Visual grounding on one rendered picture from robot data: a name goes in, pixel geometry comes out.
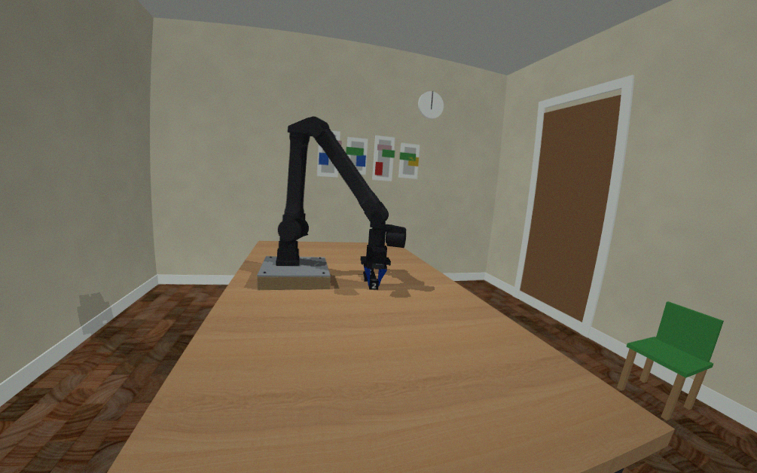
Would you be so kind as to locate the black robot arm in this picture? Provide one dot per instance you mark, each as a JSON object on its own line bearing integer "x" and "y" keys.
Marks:
{"x": 294, "y": 226}

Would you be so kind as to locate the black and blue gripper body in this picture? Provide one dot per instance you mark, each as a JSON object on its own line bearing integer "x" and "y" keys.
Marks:
{"x": 368, "y": 264}

